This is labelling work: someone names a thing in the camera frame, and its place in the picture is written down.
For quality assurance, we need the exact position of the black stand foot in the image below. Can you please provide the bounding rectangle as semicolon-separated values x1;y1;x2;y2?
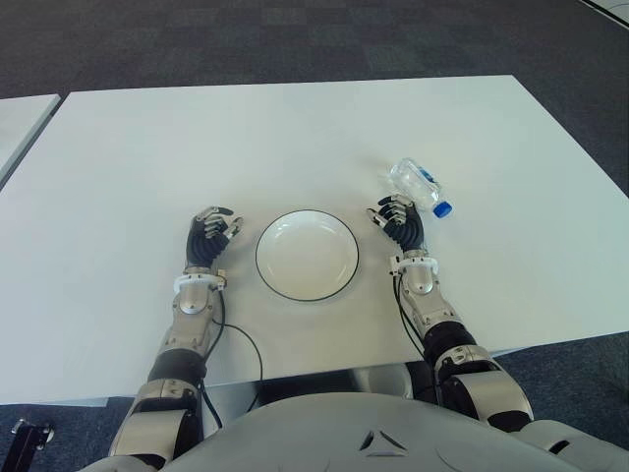
9;417;55;472

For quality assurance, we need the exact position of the white neighbouring table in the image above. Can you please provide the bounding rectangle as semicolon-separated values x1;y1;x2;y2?
0;92;63;188

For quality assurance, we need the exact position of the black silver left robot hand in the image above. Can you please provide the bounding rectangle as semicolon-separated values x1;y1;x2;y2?
184;205;246;271

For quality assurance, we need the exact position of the white plate with black rim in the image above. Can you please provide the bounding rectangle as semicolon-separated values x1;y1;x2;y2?
255;209;362;302

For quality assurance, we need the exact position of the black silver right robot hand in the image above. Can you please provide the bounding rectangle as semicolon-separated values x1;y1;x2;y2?
365;193;427;255

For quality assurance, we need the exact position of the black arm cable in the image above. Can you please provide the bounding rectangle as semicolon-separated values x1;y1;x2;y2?
391;272;436;404
196;282;264;434

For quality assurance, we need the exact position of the grey robot torso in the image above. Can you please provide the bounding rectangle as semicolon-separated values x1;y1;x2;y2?
161;366;629;472

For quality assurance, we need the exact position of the clear water bottle blue cap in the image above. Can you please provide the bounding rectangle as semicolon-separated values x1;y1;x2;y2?
389;157;454;219

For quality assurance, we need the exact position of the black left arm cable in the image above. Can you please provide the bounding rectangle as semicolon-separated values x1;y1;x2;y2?
196;282;264;434

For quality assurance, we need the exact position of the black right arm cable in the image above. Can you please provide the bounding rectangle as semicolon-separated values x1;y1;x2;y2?
391;272;436;404

